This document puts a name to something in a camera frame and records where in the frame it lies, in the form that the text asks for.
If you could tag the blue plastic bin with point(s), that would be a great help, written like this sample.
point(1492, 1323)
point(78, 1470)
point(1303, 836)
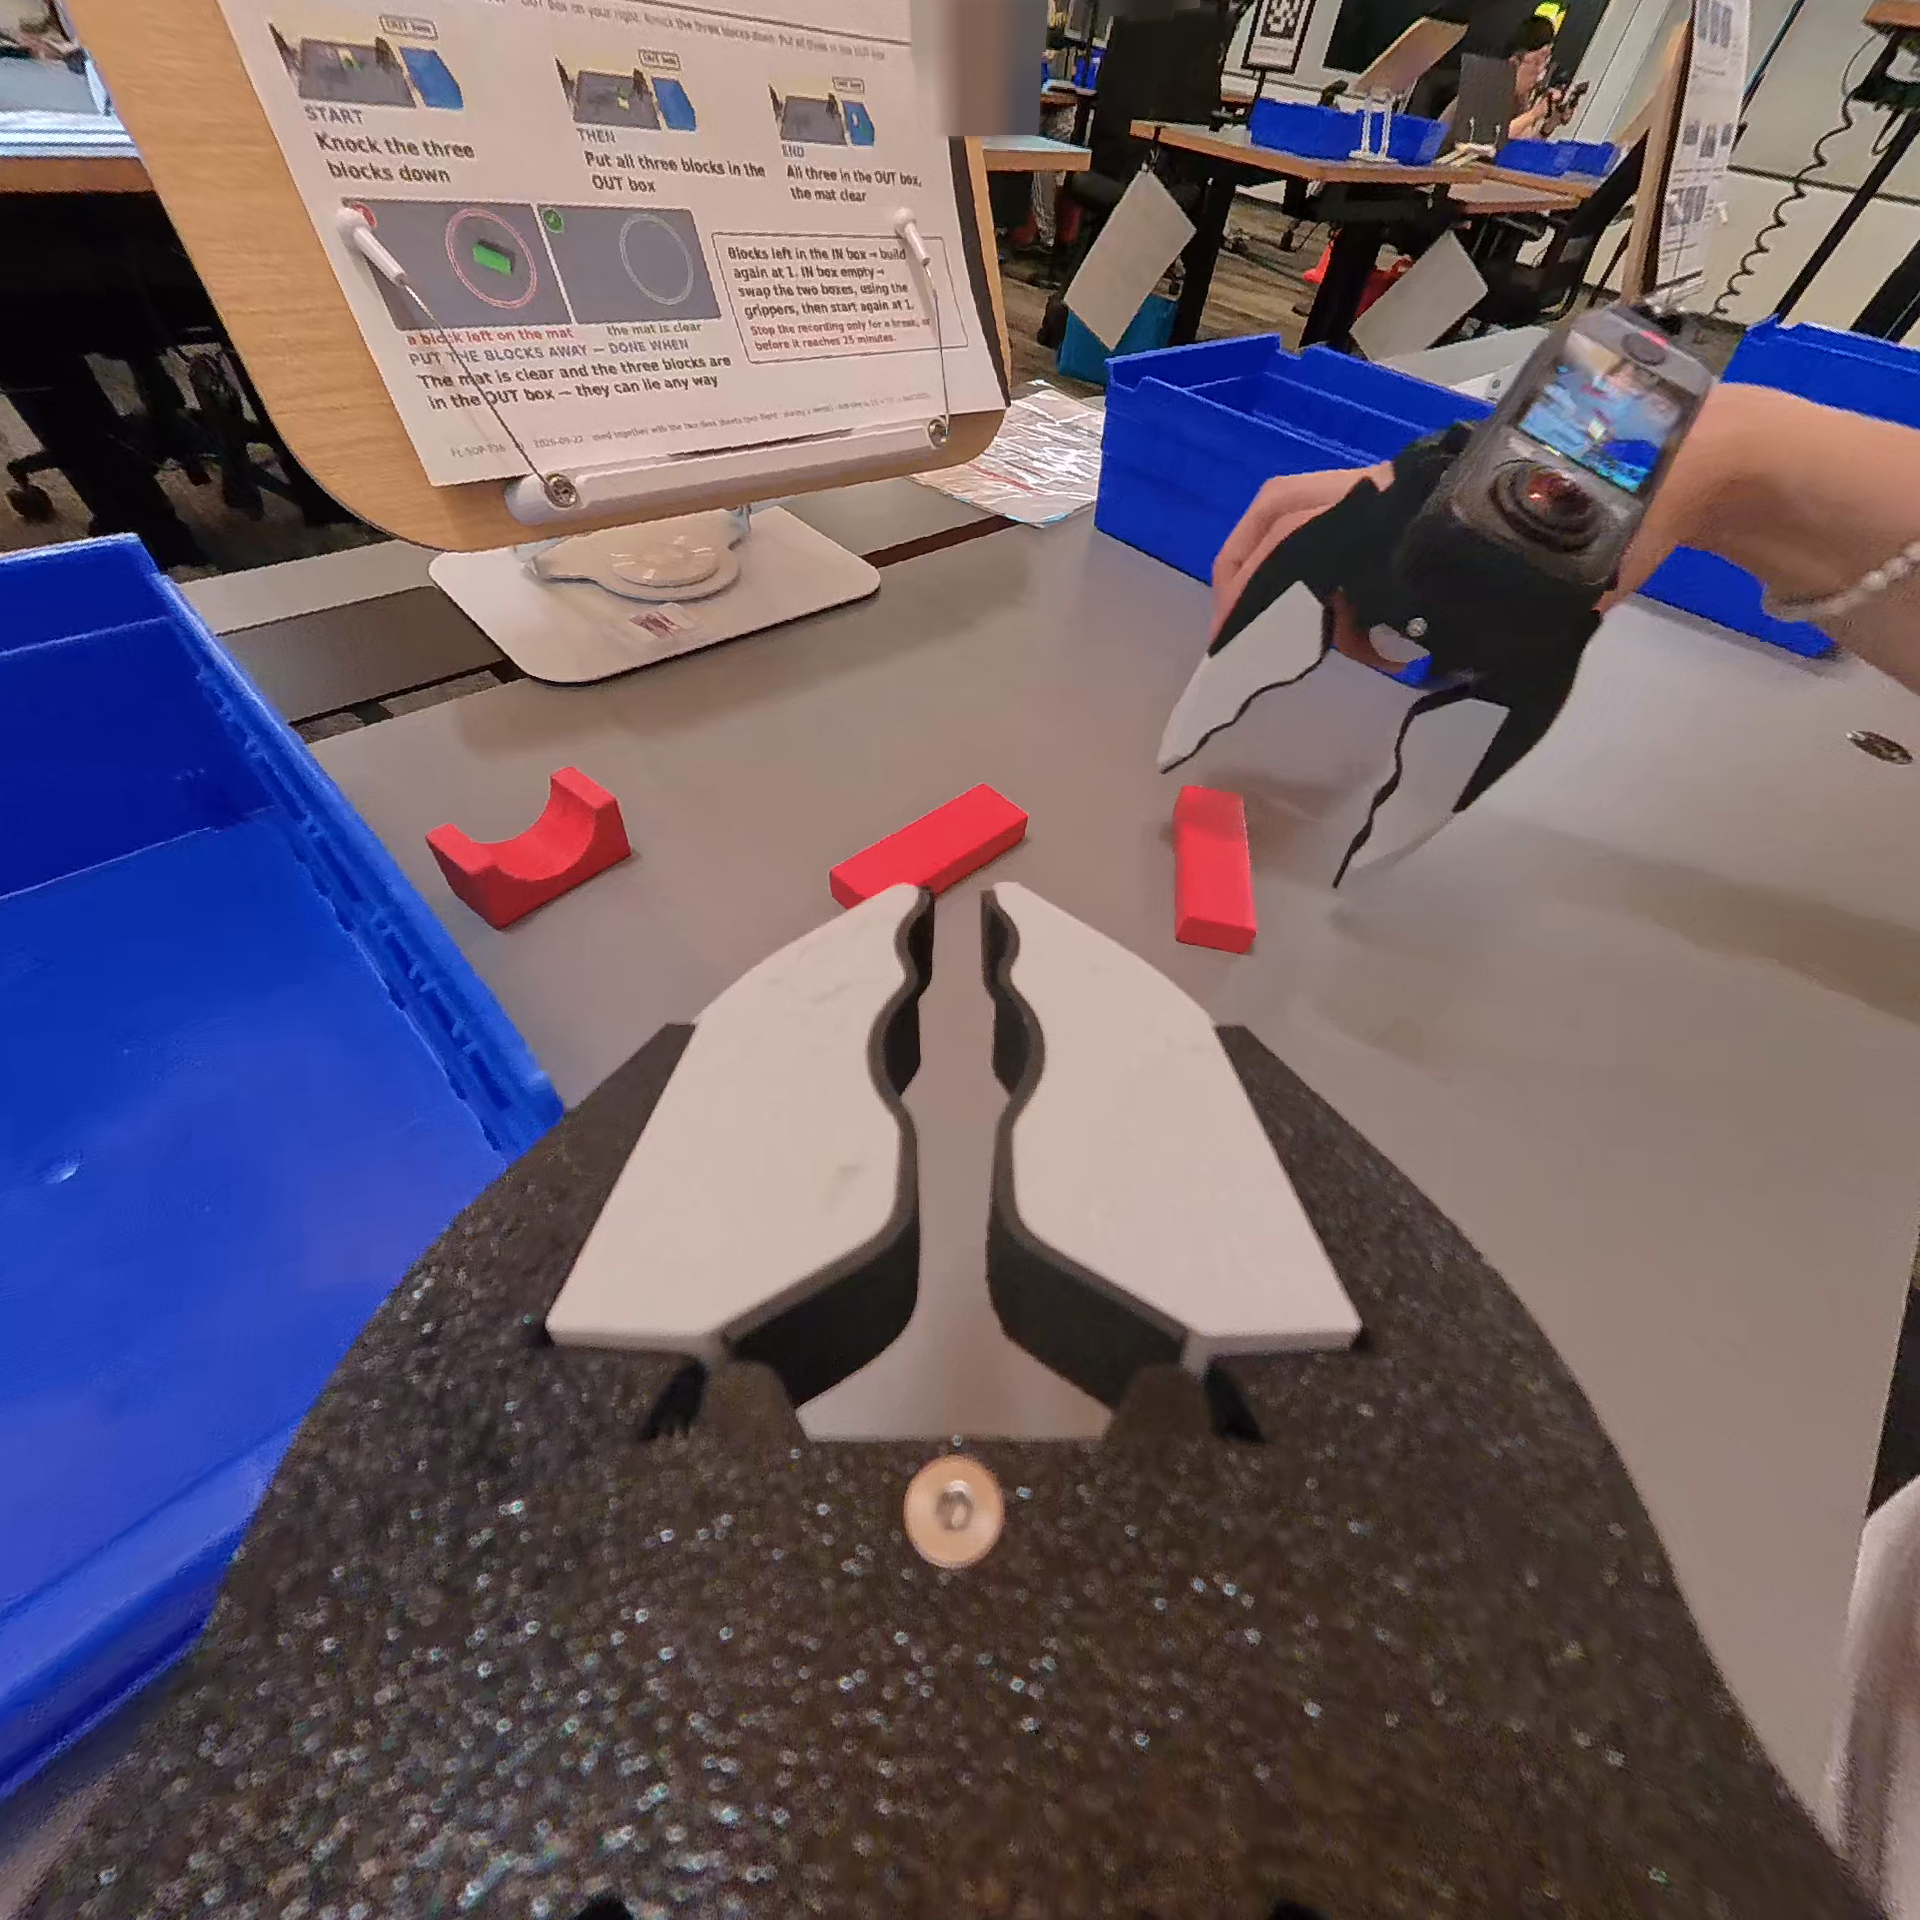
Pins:
point(225, 1125)

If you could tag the background wooden desk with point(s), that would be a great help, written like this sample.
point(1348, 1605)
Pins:
point(1202, 139)

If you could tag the red arch block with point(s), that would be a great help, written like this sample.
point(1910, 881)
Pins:
point(517, 870)

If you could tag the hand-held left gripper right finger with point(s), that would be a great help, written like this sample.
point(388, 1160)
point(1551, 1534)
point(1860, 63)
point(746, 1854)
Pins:
point(1171, 1172)

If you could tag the grey hanging board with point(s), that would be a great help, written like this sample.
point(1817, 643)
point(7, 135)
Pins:
point(1125, 255)
point(1418, 300)

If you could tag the small background blue bin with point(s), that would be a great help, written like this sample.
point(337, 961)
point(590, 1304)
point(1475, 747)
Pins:
point(1554, 159)

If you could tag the white stand base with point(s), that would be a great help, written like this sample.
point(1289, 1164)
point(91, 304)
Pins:
point(781, 587)

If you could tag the red plank block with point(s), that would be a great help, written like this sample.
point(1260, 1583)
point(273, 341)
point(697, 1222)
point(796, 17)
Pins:
point(931, 848)
point(1214, 870)

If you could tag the metal desk grommet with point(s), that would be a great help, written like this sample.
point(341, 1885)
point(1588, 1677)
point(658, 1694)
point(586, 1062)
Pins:
point(1879, 749)

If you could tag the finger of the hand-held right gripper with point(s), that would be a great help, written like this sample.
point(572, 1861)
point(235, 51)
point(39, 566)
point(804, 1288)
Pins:
point(1244, 675)
point(1435, 780)

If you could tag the side instruction board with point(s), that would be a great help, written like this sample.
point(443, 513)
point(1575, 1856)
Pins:
point(1711, 120)

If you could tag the blue bin on background desk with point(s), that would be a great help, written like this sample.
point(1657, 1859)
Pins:
point(1306, 133)

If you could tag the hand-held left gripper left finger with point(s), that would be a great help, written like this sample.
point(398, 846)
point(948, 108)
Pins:
point(751, 1172)

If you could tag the nested blue plastic bins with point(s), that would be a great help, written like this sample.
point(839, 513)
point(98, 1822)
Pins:
point(1202, 436)
point(1801, 353)

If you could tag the printed instruction sheet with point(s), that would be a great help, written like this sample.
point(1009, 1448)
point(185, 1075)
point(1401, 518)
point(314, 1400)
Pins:
point(601, 150)

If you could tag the person's white shirt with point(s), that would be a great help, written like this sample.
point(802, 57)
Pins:
point(1883, 1694)

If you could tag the black and white tag sign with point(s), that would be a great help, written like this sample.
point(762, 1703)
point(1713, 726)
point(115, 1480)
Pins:
point(1282, 31)

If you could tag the wooden instruction board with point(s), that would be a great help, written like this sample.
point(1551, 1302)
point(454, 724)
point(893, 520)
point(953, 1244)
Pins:
point(195, 300)

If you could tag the clear plastic document sleeve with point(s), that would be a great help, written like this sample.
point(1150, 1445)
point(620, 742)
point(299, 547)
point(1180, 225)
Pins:
point(1020, 459)

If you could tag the person's right hand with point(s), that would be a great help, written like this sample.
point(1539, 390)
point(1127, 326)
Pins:
point(1741, 481)

